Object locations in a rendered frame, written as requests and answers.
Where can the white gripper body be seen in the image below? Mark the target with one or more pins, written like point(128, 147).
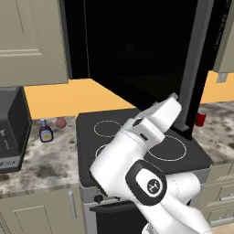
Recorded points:
point(163, 113)

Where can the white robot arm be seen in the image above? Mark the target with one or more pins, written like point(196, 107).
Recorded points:
point(122, 164)

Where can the black microwave door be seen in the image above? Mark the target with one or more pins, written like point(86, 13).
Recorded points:
point(137, 51)

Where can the black microwave oven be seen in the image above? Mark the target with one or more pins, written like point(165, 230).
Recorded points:
point(76, 36)

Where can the beige base cupboard door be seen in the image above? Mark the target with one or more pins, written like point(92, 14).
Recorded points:
point(39, 213)

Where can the red can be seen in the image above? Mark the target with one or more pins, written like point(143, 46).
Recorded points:
point(200, 119)

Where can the black hob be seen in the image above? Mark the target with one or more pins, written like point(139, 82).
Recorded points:
point(88, 146)

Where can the beige drawer front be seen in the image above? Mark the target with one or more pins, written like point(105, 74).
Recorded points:
point(221, 190)
point(219, 214)

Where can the red apple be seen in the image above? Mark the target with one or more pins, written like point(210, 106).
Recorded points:
point(60, 122)

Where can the black oven knob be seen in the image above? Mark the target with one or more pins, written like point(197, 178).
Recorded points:
point(98, 198)

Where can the steel oven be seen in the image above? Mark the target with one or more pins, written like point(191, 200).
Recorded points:
point(115, 221)

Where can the purple sauce bottle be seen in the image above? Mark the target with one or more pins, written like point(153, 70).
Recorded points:
point(45, 133)

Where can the black toaster oven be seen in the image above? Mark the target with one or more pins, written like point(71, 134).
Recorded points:
point(13, 131)

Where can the beige wall cupboard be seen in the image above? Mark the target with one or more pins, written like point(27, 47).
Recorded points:
point(227, 45)

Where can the beige wall cupboard door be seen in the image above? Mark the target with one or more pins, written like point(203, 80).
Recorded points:
point(30, 42)

